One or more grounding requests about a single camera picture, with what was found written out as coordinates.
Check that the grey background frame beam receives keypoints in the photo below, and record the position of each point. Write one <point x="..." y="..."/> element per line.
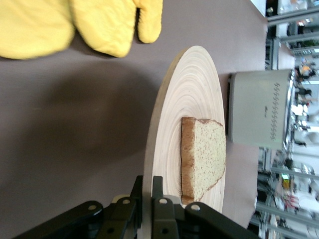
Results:
<point x="294" y="21"/>

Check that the round wooden plate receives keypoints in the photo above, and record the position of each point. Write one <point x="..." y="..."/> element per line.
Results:
<point x="194" y="87"/>

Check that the brown table cover mat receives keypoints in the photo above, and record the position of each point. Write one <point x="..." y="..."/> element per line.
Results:
<point x="74" y="112"/>

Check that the yellow quilted oven mitt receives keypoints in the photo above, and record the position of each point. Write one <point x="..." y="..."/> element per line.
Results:
<point x="109" y="27"/>
<point x="32" y="30"/>

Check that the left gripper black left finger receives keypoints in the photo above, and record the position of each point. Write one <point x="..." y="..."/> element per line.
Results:
<point x="119" y="219"/>

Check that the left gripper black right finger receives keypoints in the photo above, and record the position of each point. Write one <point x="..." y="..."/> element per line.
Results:
<point x="164" y="221"/>

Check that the slice of toast bread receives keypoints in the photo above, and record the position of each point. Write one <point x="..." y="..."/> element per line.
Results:
<point x="207" y="154"/>

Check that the beige chrome-topped toaster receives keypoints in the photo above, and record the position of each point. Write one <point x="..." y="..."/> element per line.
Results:
<point x="254" y="112"/>

